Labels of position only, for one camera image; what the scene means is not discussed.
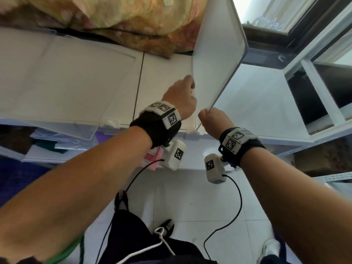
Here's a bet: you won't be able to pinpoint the person's right hand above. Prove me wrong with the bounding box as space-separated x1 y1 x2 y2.
198 107 236 141

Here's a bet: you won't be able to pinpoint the person's left hand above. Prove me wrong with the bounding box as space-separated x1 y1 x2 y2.
161 75 197 122

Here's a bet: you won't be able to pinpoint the white metal shelf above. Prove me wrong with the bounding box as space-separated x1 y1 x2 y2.
0 26 315 173

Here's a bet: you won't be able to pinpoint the person's left forearm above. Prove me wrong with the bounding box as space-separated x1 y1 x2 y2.
0 125 153 264

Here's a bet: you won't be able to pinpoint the person's right forearm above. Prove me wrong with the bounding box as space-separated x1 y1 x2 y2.
239 147 352 264

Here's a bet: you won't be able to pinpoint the person's black trousers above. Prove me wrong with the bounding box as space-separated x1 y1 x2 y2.
98 209 220 264

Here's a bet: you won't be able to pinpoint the black left wrist band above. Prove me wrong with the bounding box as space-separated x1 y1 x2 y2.
129 100 182 149

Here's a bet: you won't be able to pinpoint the black wrist band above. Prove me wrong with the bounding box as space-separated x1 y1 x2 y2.
129 100 182 149
219 127 266 168

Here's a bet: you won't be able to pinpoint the black right wrist band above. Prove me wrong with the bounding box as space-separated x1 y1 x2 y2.
219 127 266 168

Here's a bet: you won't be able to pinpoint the pink packet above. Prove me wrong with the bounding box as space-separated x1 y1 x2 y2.
143 147 166 171

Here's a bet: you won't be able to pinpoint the purple packet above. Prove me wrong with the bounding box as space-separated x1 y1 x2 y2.
95 132 117 147

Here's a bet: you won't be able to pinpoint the yellow patterned curtain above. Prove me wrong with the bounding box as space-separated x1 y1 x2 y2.
0 0 211 60

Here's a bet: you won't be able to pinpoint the brown cardboard box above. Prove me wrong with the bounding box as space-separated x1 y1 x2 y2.
305 112 352 135
293 140 352 178

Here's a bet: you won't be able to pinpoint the dark framed window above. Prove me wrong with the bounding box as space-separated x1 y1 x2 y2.
232 0 352 70

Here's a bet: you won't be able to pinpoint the black and white shoe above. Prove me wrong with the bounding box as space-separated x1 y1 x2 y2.
159 219 176 237
114 190 130 212

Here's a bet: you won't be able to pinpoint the green packet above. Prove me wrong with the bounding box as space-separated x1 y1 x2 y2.
34 139 69 155

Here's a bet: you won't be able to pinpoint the white sneaker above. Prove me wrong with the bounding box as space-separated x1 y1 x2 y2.
258 238 282 264

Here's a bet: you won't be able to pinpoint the dark blue trouser leg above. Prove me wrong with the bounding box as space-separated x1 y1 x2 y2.
274 231 295 264

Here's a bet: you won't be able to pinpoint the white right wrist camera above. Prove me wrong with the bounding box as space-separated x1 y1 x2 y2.
203 153 227 185

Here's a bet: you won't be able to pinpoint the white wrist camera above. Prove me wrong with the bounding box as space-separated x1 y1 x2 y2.
203 153 227 185
161 139 187 172

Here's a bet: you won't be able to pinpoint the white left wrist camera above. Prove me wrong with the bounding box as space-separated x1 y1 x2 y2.
161 139 187 172

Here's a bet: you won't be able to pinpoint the black camera cable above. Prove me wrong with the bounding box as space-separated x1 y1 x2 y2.
203 174 243 264
95 158 165 264

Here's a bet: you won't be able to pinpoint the white frame side rack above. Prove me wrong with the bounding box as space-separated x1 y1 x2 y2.
283 8 352 190

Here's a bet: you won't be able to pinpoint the white drawstring cord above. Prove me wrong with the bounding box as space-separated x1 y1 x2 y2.
115 227 176 264

